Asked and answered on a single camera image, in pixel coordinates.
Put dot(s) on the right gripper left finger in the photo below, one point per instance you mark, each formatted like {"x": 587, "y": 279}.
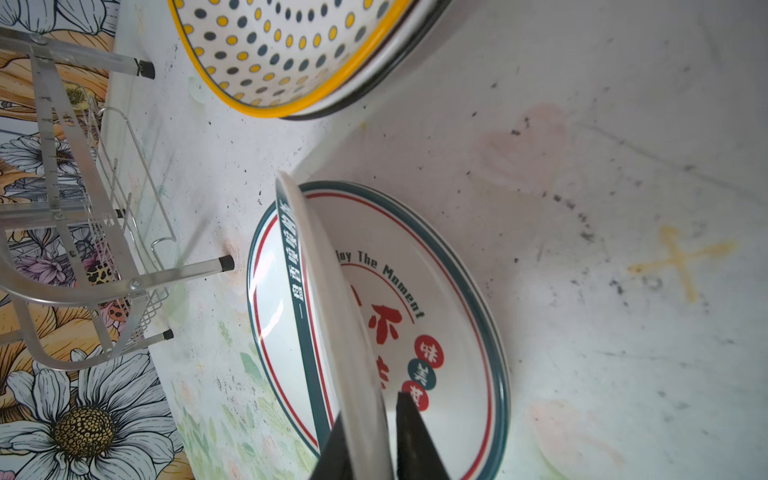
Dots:
{"x": 334, "y": 462}

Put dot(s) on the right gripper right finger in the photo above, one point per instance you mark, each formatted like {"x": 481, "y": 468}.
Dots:
{"x": 417, "y": 457}

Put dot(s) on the green banded plate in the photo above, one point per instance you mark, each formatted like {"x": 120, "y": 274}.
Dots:
{"x": 352, "y": 370}

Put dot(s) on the red dotted rim plate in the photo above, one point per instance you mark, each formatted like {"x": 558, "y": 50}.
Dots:
{"x": 432, "y": 334}

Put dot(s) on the chrome wire dish rack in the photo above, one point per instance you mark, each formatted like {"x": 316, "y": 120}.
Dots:
{"x": 119, "y": 278}

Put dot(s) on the yellow rimmed white plate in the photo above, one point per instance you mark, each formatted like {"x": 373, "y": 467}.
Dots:
{"x": 275, "y": 58}

